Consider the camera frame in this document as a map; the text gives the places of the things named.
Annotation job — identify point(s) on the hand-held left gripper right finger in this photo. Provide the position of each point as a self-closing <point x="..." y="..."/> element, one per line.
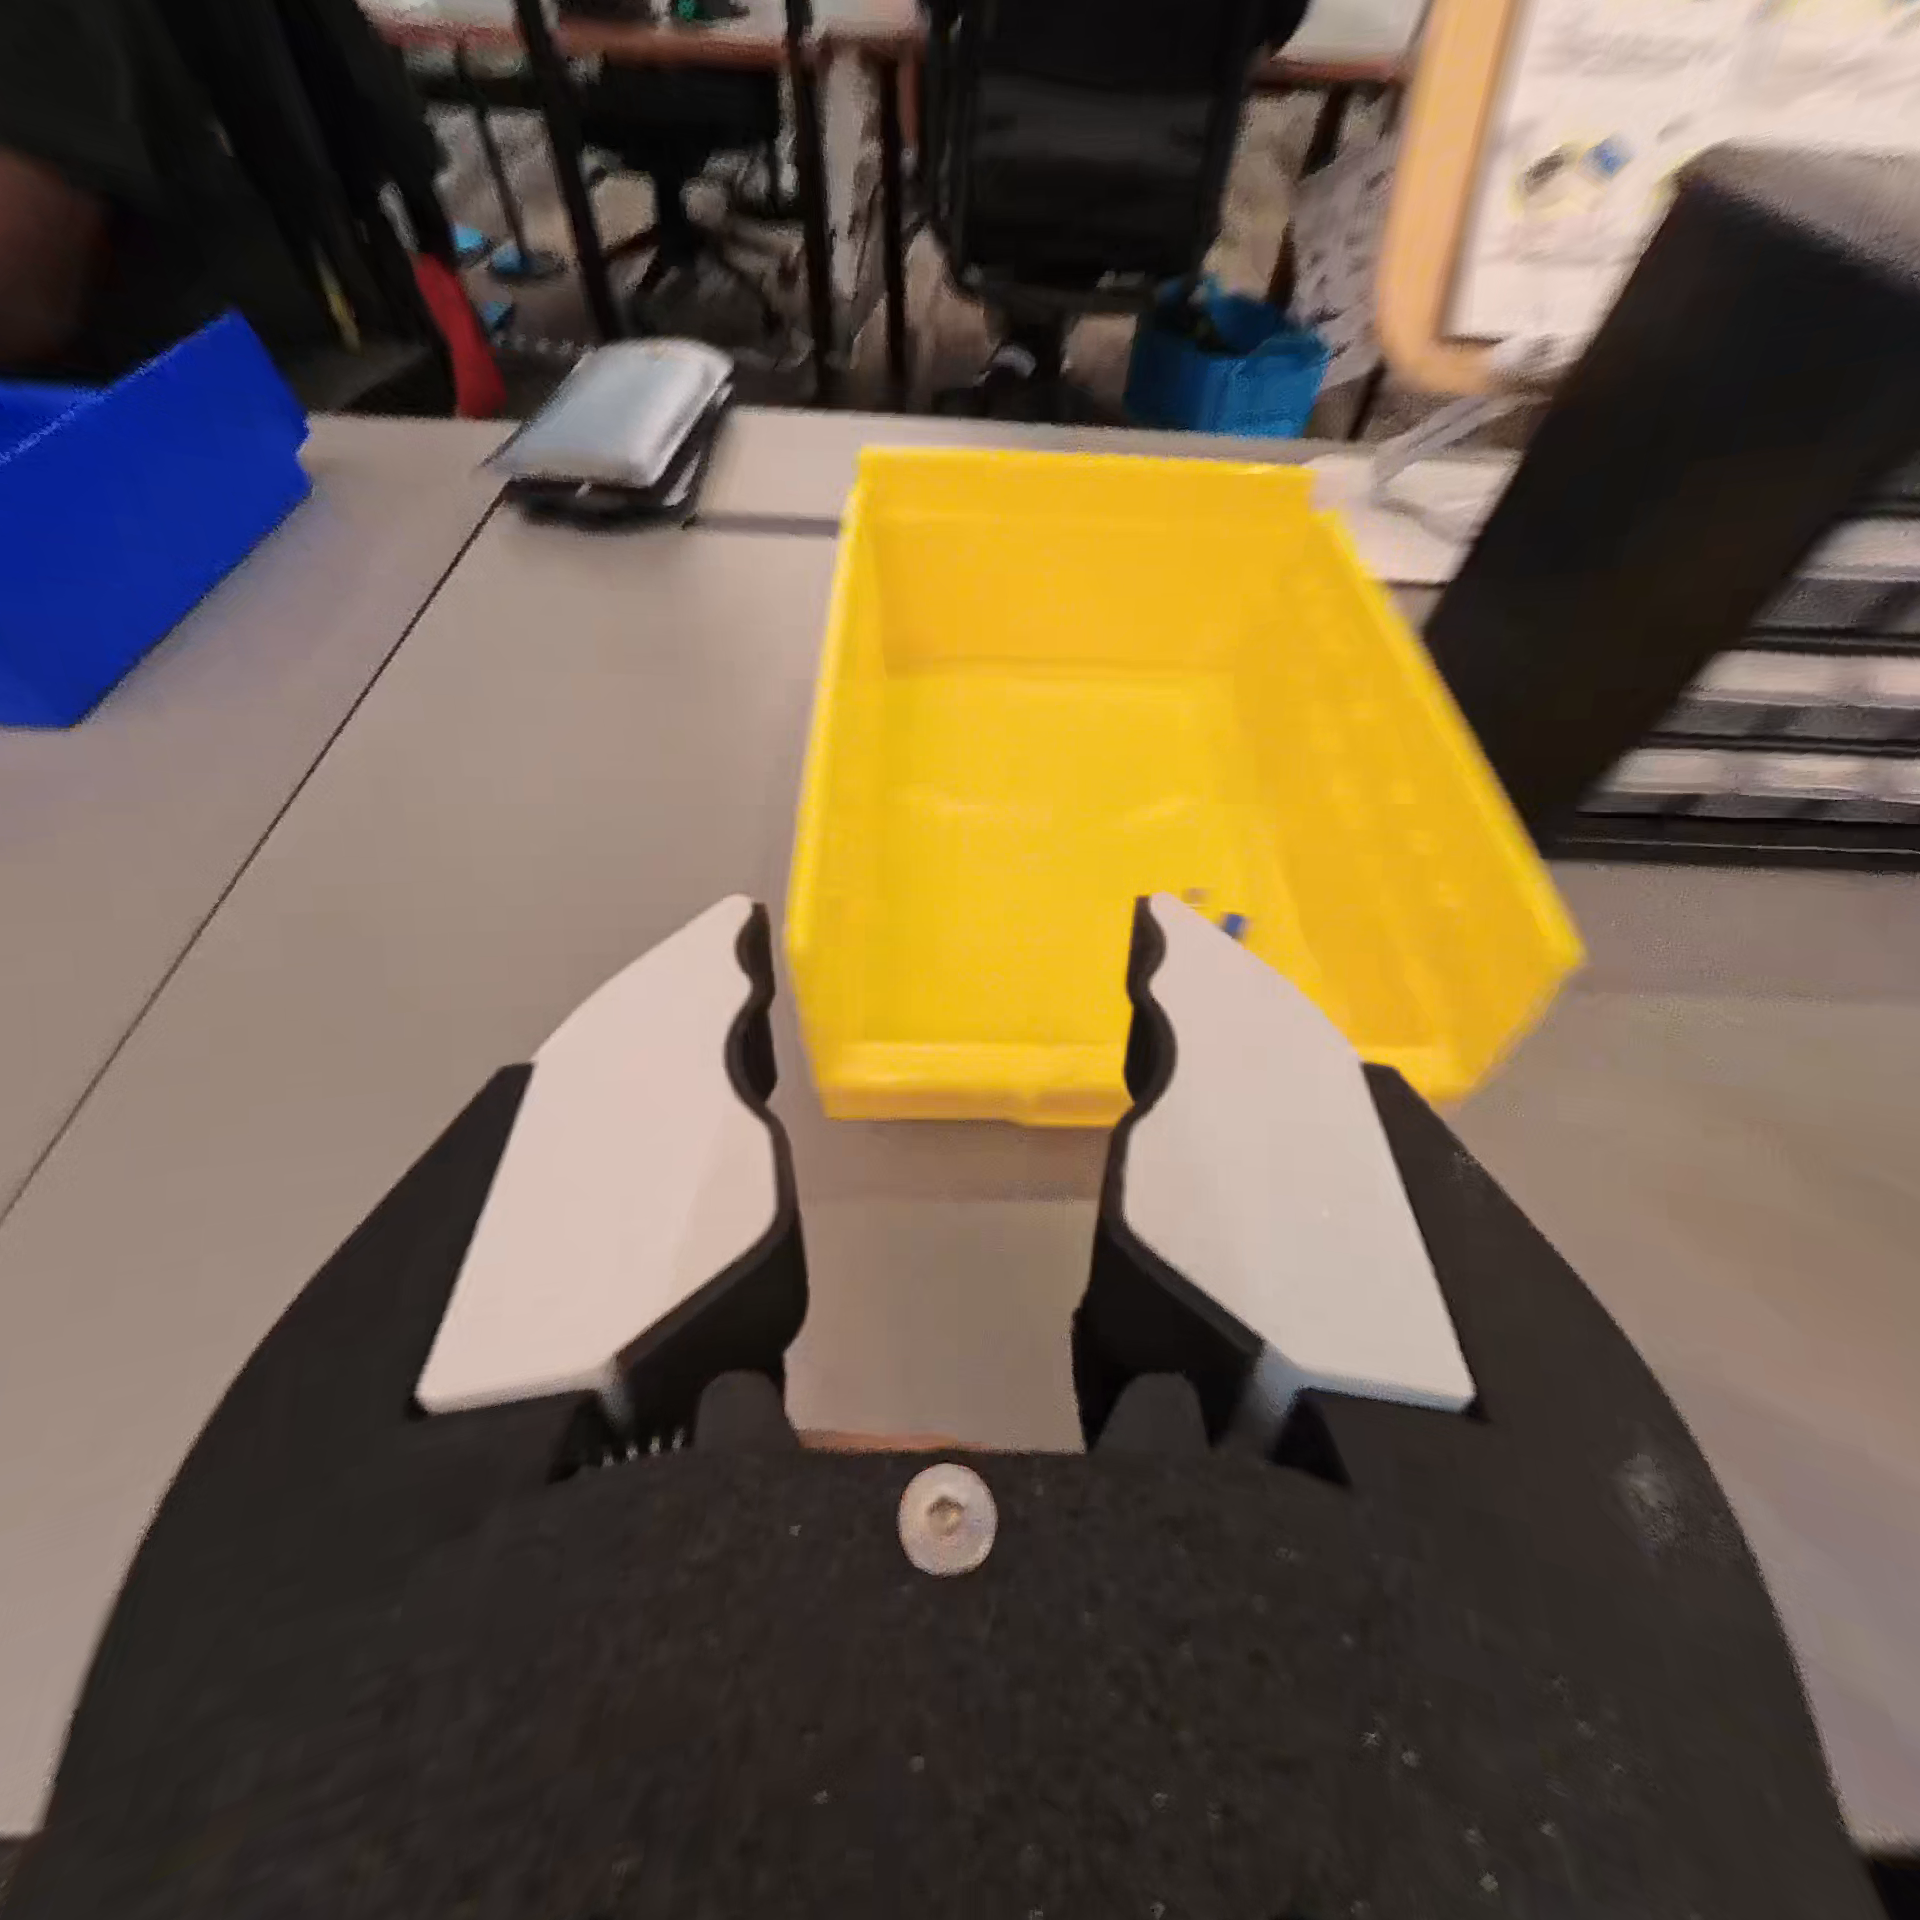
<point x="1291" y="1200"/>

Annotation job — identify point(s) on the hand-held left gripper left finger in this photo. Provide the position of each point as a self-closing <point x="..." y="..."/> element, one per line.
<point x="615" y="1200"/>

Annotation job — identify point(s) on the yellow plastic bin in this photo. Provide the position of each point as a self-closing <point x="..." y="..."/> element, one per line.
<point x="1051" y="824"/>

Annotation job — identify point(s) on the black drawer cabinet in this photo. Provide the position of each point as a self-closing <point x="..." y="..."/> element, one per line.
<point x="1651" y="494"/>

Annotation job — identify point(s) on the grey padded pouch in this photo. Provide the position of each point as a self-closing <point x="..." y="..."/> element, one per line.
<point x="630" y="405"/>

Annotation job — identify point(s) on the blue plastic bin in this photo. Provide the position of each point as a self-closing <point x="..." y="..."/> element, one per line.
<point x="135" y="525"/>

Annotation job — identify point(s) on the blue bag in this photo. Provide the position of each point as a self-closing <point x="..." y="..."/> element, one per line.
<point x="1231" y="368"/>

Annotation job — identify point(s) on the red object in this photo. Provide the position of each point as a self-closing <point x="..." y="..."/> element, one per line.
<point x="458" y="338"/>

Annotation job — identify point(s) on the printed paper sheet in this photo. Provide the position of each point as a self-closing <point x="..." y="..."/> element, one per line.
<point x="1343" y="255"/>

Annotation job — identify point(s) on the tan wooden board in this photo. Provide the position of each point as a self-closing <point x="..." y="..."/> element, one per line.
<point x="1418" y="224"/>

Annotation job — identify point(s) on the instruction poster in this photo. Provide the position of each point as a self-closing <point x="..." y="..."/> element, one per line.
<point x="1575" y="180"/>

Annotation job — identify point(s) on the brown table black legs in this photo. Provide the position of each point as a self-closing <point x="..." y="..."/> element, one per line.
<point x="674" y="43"/>

